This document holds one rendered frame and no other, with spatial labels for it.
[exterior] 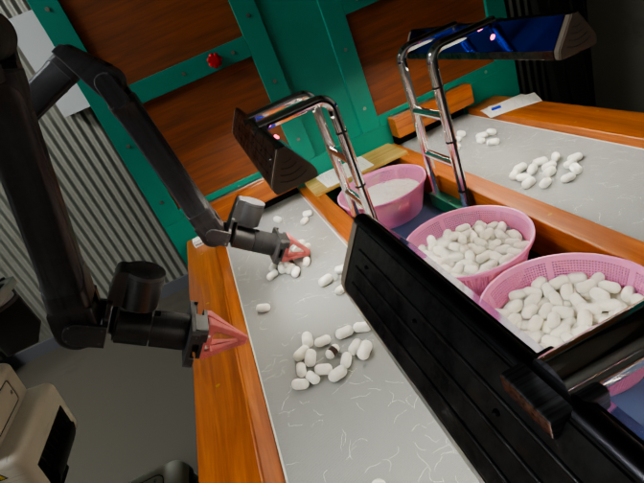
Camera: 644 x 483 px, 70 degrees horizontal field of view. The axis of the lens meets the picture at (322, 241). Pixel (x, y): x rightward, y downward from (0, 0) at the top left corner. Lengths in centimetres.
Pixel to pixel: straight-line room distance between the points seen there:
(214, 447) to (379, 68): 126
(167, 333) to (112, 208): 233
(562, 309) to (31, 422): 100
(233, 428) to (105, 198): 237
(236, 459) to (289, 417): 11
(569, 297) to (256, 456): 55
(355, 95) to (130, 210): 182
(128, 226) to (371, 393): 248
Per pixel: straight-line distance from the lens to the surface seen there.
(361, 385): 78
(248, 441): 77
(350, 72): 159
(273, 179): 75
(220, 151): 154
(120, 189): 300
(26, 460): 107
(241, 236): 111
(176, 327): 75
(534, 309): 83
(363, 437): 72
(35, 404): 116
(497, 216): 108
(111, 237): 311
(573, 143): 138
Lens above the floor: 129
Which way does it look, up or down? 26 degrees down
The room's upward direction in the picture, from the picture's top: 23 degrees counter-clockwise
